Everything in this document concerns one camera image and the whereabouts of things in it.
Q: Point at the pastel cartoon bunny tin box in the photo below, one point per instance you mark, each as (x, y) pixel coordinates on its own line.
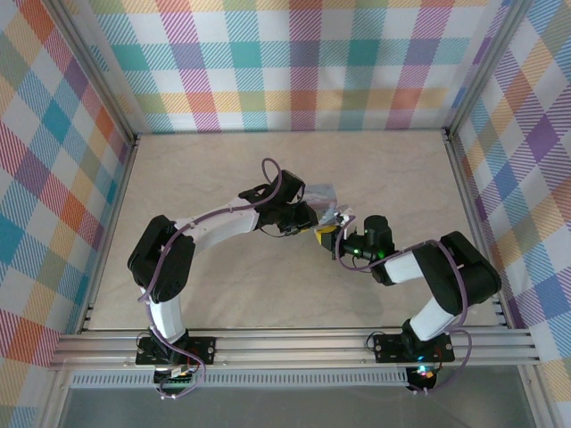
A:
(319, 196)

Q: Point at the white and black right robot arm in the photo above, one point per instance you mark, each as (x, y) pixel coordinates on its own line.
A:
(464, 272)

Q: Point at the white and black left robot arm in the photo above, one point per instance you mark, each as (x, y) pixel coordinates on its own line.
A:
(160, 258)

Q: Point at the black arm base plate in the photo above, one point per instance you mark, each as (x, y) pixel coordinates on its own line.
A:
(201, 350)
(388, 348)

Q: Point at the wide aluminium frame rail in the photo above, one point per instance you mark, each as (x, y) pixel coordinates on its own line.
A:
(290, 350)

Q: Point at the aluminium corner post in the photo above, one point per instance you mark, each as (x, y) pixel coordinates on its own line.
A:
(486, 71)
(98, 76)

